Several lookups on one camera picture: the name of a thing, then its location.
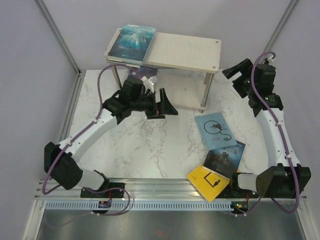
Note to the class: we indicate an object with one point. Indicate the aluminium front frame rail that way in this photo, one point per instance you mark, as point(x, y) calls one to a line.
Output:
point(140, 189)

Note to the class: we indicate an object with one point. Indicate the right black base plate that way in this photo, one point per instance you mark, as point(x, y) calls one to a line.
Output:
point(243, 202)

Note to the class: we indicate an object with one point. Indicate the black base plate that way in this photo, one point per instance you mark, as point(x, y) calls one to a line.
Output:
point(111, 190)
point(243, 202)

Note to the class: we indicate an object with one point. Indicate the white slotted cable duct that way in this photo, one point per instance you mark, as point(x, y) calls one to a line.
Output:
point(145, 205)

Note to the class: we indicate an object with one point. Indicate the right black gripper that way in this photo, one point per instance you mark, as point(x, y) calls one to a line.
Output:
point(244, 67)

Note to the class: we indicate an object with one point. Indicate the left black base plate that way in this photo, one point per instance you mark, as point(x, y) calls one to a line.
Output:
point(111, 190)

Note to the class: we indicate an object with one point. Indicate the purple Robinson Crusoe book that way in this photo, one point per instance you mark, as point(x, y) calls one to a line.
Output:
point(142, 71)

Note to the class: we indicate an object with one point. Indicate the dark castle cover book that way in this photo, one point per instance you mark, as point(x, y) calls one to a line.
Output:
point(224, 161)

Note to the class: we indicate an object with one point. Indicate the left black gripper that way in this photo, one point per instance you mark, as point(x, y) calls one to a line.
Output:
point(161, 108)

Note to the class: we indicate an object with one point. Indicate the white two-tier wooden shelf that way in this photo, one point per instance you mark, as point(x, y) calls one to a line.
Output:
point(186, 67)

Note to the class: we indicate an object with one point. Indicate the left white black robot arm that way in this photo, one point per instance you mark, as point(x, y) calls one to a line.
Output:
point(61, 160)

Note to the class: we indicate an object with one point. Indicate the green yellow fantasy book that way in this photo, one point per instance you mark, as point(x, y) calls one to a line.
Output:
point(125, 48)

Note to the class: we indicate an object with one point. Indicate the light blue OS book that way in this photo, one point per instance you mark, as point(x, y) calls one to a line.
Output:
point(215, 131)

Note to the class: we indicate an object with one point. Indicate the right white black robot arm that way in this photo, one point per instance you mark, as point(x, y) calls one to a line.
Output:
point(284, 177)

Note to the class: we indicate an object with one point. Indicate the teal ocean cover book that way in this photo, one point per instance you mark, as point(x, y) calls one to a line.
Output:
point(146, 34)

